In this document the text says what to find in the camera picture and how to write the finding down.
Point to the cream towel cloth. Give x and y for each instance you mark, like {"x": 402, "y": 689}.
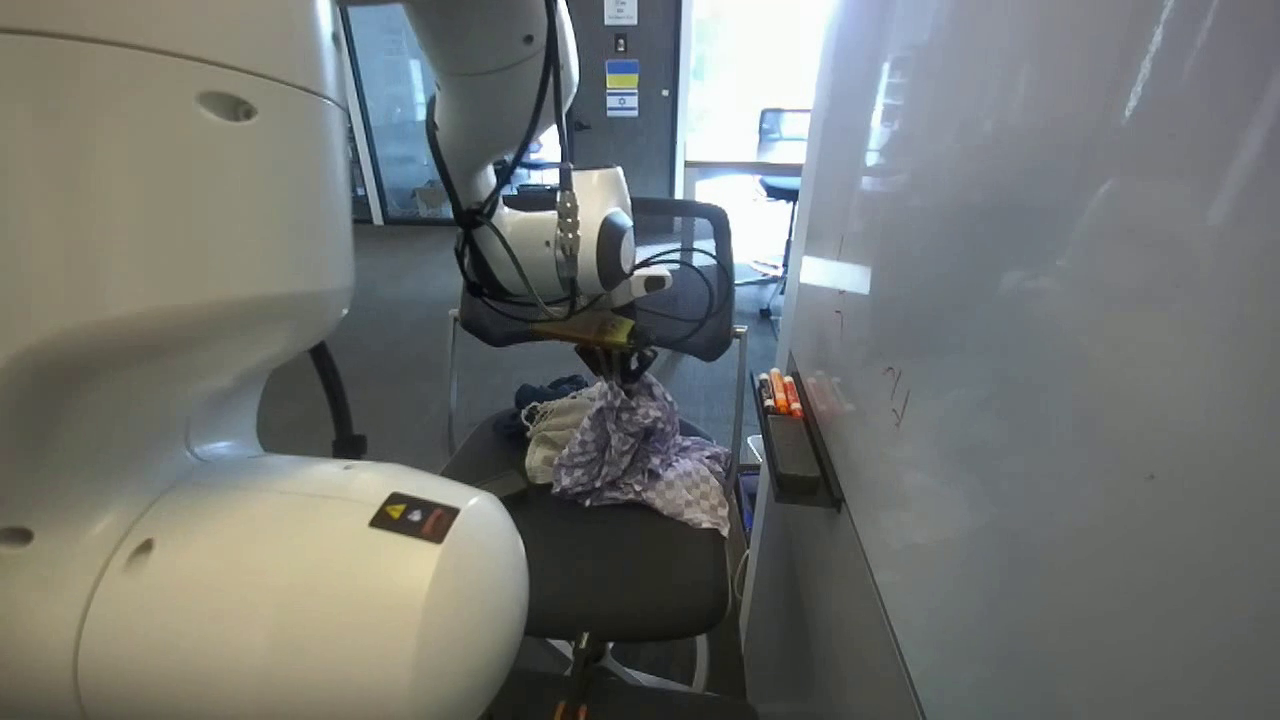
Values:
{"x": 549, "y": 443}

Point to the black mesh back chair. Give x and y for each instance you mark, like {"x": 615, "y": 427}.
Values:
{"x": 625, "y": 573}

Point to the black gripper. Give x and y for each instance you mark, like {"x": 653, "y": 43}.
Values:
{"x": 621, "y": 363}

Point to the black whiteboard marker tray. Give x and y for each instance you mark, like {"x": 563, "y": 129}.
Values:
{"x": 800, "y": 461}

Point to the dark blue cloth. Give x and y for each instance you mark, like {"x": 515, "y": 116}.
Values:
{"x": 545, "y": 394}

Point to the purple white checked cloth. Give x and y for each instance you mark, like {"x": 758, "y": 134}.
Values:
{"x": 640, "y": 452}

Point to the yellowish wrist camera box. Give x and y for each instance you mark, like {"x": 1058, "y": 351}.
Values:
{"x": 602, "y": 331}

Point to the white door sign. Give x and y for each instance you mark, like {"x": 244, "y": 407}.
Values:
{"x": 621, "y": 11}

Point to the large whiteboard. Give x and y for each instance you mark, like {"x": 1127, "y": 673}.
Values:
{"x": 1043, "y": 334}

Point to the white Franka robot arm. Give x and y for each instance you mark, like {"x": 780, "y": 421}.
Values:
{"x": 175, "y": 265}

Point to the dark grey door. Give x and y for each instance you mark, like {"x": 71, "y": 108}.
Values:
{"x": 662, "y": 107}

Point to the blue yellow flag poster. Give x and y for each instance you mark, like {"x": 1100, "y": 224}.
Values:
{"x": 621, "y": 84}

